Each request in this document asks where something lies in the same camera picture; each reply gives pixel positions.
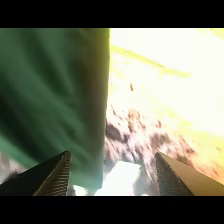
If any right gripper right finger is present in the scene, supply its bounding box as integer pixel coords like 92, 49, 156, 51
154, 151, 224, 197

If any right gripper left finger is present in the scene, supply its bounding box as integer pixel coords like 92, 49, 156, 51
0, 149, 72, 197

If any green garment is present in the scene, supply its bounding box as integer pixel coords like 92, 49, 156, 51
0, 27, 111, 194

